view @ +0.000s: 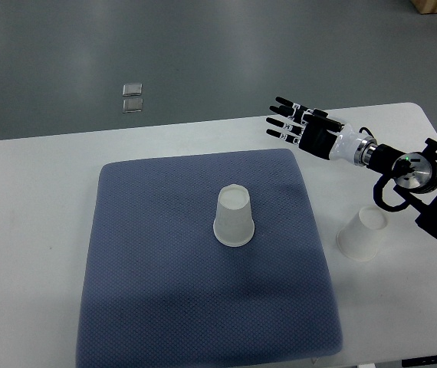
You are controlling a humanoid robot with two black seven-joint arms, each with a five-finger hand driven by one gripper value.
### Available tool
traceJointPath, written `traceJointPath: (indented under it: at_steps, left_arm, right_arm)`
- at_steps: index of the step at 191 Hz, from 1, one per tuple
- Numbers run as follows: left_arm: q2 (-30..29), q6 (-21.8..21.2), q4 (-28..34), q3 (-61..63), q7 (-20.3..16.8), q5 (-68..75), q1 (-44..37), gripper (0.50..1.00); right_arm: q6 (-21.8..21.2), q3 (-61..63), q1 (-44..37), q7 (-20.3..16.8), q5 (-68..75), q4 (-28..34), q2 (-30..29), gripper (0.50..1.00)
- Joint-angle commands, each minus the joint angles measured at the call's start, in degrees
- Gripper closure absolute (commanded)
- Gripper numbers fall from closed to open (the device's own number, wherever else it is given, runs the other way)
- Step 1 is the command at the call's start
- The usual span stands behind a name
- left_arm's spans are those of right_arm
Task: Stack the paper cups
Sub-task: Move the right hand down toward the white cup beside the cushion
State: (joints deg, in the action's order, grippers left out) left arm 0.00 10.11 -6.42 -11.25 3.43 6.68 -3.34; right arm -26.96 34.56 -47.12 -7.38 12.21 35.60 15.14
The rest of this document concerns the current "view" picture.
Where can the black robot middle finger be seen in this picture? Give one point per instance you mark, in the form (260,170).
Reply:
(294,113)

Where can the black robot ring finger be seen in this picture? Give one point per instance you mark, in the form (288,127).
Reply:
(285,126)

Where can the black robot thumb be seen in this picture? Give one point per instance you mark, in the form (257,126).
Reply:
(328,123)

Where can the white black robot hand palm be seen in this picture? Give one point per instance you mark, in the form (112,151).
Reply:
(331,140)

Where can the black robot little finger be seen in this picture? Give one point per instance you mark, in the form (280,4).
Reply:
(284,136)

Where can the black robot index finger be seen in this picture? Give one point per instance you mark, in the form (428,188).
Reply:
(284,104)

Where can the white paper cup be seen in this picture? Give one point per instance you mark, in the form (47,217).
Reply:
(233,224)
(360,238)

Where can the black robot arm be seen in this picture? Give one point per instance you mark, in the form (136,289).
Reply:
(406,179)

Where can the white paper cup on mat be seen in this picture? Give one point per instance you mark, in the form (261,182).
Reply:
(233,224)

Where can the lower metal floor plate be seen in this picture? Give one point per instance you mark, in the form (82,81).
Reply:
(132,105)

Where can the metal floor plate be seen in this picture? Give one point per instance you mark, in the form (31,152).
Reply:
(132,105)
(132,89)

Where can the upper metal floor plate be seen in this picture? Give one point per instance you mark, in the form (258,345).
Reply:
(132,89)

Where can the blue textured cushion mat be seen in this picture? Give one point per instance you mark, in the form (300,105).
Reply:
(161,291)

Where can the black table control panel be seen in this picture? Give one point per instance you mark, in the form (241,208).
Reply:
(419,361)

